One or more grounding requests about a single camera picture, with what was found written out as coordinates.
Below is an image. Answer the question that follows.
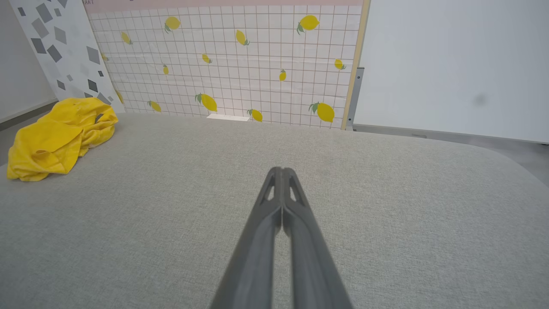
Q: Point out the white board with grey shapes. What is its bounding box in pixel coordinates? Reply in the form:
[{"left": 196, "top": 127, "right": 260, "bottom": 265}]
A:
[{"left": 9, "top": 0, "right": 126, "bottom": 114}]

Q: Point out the plain white panel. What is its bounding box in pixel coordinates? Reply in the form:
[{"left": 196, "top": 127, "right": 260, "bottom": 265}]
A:
[{"left": 353, "top": 0, "right": 549, "bottom": 144}]

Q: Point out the lemon print grid board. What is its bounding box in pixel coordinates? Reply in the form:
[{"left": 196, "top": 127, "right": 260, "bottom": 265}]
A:
[{"left": 84, "top": 0, "right": 370, "bottom": 130}]

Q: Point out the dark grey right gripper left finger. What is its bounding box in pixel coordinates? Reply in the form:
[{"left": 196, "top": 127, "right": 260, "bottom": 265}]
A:
[{"left": 210, "top": 167, "right": 283, "bottom": 309}]

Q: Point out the yellow shirt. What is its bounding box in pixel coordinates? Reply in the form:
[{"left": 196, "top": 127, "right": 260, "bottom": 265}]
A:
[{"left": 6, "top": 97, "right": 119, "bottom": 182}]

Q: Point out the grey metal bracket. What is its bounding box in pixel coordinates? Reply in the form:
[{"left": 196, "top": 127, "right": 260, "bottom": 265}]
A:
[{"left": 345, "top": 67, "right": 365, "bottom": 129}]

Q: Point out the grey fabric sofa cushion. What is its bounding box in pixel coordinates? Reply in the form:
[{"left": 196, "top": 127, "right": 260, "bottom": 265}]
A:
[{"left": 0, "top": 112, "right": 549, "bottom": 309}]

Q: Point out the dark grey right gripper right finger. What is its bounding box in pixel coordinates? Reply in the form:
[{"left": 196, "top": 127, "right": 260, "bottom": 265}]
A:
[{"left": 283, "top": 168, "right": 353, "bottom": 309}]

